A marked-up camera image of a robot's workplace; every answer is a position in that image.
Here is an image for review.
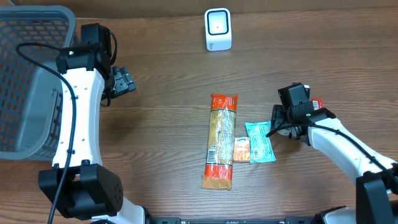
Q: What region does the green lid jar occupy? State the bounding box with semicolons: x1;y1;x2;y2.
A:
278;128;291;136

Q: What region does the teal tissue packet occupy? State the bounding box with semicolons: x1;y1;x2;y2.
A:
245;121;276;164

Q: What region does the red stick snack packet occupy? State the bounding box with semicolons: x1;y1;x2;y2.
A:
312;98;323;110

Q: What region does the small orange snack packet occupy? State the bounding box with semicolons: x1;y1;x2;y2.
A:
233;137;250;162

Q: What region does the orange spaghetti package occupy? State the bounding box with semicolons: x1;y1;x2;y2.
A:
202;94;238;190

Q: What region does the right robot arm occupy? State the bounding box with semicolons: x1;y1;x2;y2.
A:
270;105;397;224

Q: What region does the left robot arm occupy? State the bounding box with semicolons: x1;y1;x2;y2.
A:
39;44;148;223

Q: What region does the white barcode scanner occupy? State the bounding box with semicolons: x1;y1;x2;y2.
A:
204;7;232;52

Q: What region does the grey plastic shopping basket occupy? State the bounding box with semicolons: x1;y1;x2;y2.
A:
1;6;77;161

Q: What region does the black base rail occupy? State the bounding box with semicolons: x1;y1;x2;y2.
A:
90;216;376;224

